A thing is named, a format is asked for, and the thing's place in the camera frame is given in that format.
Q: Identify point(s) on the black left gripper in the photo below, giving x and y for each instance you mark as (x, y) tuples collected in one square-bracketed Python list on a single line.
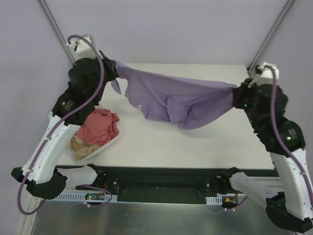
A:
[(107, 67)]

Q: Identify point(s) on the white slotted cable duct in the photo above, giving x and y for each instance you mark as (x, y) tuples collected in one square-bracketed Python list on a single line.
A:
[(214, 201), (85, 197)]

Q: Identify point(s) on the aluminium frame post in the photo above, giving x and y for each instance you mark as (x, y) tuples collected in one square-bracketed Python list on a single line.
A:
[(270, 35), (55, 29)]

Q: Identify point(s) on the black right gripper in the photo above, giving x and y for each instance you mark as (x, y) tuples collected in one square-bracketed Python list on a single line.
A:
[(240, 93)]

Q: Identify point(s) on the aluminium extrusion rail right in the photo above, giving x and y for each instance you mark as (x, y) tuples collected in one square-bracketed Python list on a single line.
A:
[(285, 184)]

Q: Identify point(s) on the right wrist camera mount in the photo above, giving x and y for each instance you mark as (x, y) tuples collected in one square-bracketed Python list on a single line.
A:
[(264, 75)]

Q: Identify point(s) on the right white slotted cable duct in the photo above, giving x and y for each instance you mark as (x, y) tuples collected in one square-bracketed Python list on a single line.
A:
[(214, 201)]

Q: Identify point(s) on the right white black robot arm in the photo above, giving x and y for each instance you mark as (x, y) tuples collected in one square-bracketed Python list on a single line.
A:
[(289, 208)]

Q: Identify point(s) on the lavender purple t-shirt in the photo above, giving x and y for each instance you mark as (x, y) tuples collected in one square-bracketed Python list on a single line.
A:
[(186, 103)]

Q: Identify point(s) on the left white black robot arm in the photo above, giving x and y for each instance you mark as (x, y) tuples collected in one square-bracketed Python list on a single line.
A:
[(40, 175)]

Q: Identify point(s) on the left aluminium frame post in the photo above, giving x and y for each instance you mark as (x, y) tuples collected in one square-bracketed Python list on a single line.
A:
[(55, 29)]

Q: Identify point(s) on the left white slotted cable duct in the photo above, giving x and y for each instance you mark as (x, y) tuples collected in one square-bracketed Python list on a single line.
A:
[(85, 197)]

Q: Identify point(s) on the pink t-shirt in basket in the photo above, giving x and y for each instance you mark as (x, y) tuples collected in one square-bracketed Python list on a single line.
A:
[(99, 128)]

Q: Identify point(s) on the right aluminium frame post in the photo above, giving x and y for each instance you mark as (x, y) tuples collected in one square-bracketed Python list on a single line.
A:
[(270, 35)]

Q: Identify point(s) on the white plastic laundry basket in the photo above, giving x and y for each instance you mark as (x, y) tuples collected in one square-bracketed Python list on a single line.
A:
[(102, 148)]

